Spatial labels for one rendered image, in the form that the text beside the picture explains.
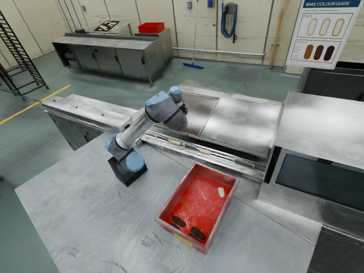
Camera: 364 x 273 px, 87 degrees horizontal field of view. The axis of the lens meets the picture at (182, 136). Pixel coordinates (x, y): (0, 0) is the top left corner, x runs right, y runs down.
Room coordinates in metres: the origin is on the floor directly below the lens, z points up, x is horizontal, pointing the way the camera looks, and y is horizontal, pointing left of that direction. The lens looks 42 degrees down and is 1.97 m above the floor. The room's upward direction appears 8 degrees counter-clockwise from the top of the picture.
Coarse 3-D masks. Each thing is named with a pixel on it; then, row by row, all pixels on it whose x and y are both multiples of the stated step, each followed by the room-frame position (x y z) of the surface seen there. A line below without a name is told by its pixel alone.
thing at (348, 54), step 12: (348, 48) 2.31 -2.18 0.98; (360, 48) 2.27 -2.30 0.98; (348, 60) 1.92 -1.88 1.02; (360, 60) 1.89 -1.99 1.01; (312, 72) 2.05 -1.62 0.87; (324, 72) 1.98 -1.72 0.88; (336, 72) 1.92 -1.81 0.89; (348, 72) 1.87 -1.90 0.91; (360, 72) 1.81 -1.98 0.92; (312, 84) 2.02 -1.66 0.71; (324, 84) 1.95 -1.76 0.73; (336, 84) 1.89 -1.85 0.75; (348, 84) 1.84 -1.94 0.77; (360, 84) 1.78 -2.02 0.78; (336, 96) 1.86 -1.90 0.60; (348, 96) 1.80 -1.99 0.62; (360, 96) 1.73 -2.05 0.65
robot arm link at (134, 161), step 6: (132, 150) 0.86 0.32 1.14; (126, 156) 0.82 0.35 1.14; (132, 156) 0.81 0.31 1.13; (138, 156) 0.83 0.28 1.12; (120, 162) 0.82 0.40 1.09; (126, 162) 0.78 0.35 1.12; (132, 162) 0.78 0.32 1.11; (138, 162) 0.79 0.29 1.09; (144, 162) 0.81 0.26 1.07; (126, 168) 0.80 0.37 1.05; (132, 168) 0.76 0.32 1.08; (138, 168) 0.77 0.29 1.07
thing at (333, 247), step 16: (80, 96) 2.32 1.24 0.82; (48, 112) 2.03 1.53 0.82; (128, 112) 1.80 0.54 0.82; (64, 128) 1.99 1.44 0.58; (80, 128) 1.78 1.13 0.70; (96, 128) 1.58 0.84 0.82; (80, 144) 1.91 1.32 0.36; (320, 240) 0.38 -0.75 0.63; (336, 240) 0.35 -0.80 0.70; (352, 240) 0.32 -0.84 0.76; (320, 256) 0.34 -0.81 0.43; (336, 256) 0.31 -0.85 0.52; (352, 256) 0.29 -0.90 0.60; (320, 272) 0.30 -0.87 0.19; (336, 272) 0.27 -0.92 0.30; (352, 272) 0.24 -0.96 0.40
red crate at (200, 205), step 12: (192, 180) 0.80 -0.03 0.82; (204, 180) 0.79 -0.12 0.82; (216, 180) 0.77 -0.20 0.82; (192, 192) 0.71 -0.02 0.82; (204, 192) 0.69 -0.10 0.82; (216, 192) 0.68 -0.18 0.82; (228, 192) 0.67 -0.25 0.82; (180, 204) 0.63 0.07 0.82; (192, 204) 0.62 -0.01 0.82; (204, 204) 0.61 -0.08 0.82; (216, 204) 0.60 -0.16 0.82; (168, 216) 0.56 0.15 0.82; (180, 216) 0.55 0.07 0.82; (192, 216) 0.54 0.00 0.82; (204, 216) 0.53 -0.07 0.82; (216, 216) 0.52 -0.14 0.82; (180, 228) 0.48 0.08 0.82; (204, 228) 0.47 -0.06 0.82; (204, 240) 0.40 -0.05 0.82
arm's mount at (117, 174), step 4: (108, 160) 0.91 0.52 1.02; (112, 160) 0.92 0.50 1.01; (116, 160) 0.93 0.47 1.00; (112, 164) 0.90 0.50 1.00; (116, 164) 0.90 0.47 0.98; (144, 164) 0.95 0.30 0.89; (112, 168) 0.91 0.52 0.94; (116, 168) 0.88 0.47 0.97; (144, 168) 0.94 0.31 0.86; (116, 172) 0.87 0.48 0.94; (136, 172) 0.89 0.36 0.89; (140, 172) 0.91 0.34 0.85; (144, 172) 0.93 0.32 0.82; (116, 176) 0.90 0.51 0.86; (120, 176) 0.84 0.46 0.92; (124, 176) 0.85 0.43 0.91; (128, 176) 0.86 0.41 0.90; (132, 176) 0.86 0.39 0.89; (136, 176) 0.88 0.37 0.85; (120, 180) 0.88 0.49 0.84; (124, 180) 0.83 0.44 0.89; (128, 180) 0.84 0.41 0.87; (132, 180) 0.86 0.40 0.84; (124, 184) 0.84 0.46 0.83; (128, 184) 0.83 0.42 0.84
